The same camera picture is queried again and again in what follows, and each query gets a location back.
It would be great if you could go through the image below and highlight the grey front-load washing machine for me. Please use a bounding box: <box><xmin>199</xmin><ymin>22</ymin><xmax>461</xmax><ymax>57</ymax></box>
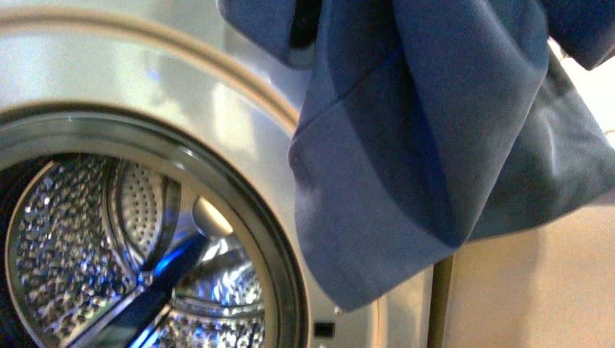
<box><xmin>1</xmin><ymin>1</ymin><xmax>432</xmax><ymax>347</ymax></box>

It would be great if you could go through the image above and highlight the grey cabinet beside washer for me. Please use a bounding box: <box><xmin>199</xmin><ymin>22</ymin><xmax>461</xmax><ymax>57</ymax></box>
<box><xmin>427</xmin><ymin>193</ymin><xmax>614</xmax><ymax>347</ymax></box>

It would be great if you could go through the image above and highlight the steel perforated washer drum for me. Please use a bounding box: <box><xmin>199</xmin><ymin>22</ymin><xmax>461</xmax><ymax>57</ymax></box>
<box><xmin>1</xmin><ymin>154</ymin><xmax>265</xmax><ymax>347</ymax></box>

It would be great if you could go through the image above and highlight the blue cloth garment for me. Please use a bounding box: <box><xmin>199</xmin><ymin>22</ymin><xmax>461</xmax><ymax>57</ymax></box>
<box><xmin>218</xmin><ymin>1</ymin><xmax>614</xmax><ymax>312</ymax></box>

